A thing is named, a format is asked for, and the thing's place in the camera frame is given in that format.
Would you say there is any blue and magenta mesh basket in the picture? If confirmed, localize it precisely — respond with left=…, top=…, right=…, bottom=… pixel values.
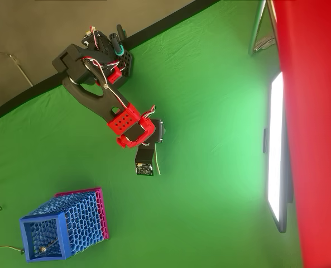
left=19, top=186, right=110, bottom=264

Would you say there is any green cloth with black border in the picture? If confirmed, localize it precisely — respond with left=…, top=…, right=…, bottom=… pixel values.
left=0, top=0, right=304, bottom=268

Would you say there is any black perforated base block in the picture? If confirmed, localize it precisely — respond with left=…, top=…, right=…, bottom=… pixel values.
left=117, top=49, right=134, bottom=84

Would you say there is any chrome tube stand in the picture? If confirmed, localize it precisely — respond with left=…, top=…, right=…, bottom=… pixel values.
left=248, top=0, right=278, bottom=56

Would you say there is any thin grey metal rod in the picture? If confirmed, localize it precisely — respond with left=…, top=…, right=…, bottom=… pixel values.
left=0, top=50, right=34, bottom=88

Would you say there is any large red plastic surface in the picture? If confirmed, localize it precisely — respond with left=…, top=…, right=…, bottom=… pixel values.
left=271, top=0, right=331, bottom=268

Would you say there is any white red wrist cable loop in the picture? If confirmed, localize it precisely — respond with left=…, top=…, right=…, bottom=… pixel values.
left=141, top=104, right=156, bottom=120

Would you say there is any black gripper camera mount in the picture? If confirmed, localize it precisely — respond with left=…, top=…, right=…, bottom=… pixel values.
left=135, top=142, right=155, bottom=177

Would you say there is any white red arm cable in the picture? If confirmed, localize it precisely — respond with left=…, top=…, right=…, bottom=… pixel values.
left=81, top=55, right=127, bottom=110

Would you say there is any black screwdriver with teal ring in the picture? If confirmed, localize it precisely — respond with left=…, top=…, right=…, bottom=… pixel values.
left=109, top=32, right=124, bottom=57

